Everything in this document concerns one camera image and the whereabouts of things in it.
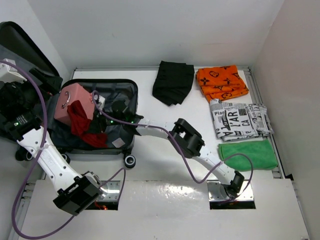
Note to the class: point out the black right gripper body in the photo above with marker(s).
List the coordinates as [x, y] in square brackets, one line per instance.
[112, 115]

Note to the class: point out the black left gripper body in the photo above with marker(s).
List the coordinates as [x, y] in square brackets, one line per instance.
[26, 94]

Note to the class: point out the pink cosmetic case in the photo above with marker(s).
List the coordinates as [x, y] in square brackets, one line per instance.
[70, 94]

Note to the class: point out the black white kids suitcase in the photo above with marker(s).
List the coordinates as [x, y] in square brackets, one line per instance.
[17, 48]

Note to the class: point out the red garment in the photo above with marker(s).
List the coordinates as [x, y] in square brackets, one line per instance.
[80, 125]

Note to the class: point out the black garment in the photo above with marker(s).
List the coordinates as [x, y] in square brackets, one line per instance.
[173, 82]

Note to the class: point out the orange patterned towel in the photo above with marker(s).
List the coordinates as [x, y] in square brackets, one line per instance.
[221, 82]

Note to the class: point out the newspaper print cloth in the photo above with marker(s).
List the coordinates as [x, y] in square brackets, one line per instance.
[239, 121]

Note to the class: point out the green microfiber cloth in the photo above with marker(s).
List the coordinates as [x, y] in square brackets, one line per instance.
[244, 156]

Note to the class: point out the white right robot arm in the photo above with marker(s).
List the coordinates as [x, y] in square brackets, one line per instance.
[188, 142]

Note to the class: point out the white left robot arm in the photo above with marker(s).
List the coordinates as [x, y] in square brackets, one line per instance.
[50, 160]

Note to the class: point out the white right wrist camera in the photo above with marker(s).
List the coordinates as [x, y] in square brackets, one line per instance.
[100, 100]

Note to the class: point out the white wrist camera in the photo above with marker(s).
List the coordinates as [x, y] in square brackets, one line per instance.
[9, 74]
[100, 100]

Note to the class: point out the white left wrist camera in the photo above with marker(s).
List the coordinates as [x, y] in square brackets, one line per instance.
[9, 74]

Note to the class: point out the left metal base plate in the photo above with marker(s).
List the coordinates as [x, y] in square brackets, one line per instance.
[111, 191]

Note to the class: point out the metal base plate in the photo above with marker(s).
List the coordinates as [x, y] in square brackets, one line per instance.
[111, 191]
[216, 192]

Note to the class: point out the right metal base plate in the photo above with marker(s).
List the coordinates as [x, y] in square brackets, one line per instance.
[216, 192]

